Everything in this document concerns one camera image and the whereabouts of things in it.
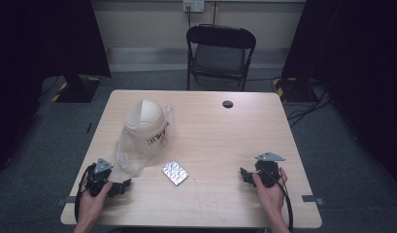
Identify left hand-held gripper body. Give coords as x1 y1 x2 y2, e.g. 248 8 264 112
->
84 157 115 198

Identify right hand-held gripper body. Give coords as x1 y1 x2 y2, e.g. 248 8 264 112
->
254 151 286 189

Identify silver blister pack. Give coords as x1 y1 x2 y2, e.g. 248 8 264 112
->
161 159 190 187

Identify cream swing-lid trash can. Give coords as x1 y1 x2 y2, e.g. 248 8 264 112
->
123 98 172 156

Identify person's left hand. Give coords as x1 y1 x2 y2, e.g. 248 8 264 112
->
78 179 114 225

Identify person's right hand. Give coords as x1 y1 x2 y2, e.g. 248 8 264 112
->
251 166 289 218

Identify clear plastic bag liner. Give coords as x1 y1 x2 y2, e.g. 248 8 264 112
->
115 103 175 178

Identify black stand base striped tape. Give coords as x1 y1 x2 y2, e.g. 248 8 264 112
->
50 72 102 104
271 77 317 104

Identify black folding chair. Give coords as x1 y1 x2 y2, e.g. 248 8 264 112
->
185 23 257 92

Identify dark curtain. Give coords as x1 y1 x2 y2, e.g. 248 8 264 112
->
0 0 112 178
281 0 397 192

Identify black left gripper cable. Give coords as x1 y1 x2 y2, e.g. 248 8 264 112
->
74 163 96 225

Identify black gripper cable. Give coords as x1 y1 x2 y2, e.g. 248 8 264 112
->
260 168 294 233
74 163 96 225

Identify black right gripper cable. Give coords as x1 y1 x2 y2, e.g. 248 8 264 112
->
260 168 294 233

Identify grey table edge bracket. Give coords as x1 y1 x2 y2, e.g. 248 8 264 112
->
301 194 326 206
55 195 78 208

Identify black floor cables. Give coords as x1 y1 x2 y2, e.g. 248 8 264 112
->
284 79 333 129

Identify white wall outlet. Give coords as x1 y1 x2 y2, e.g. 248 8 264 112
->
182 0 206 14

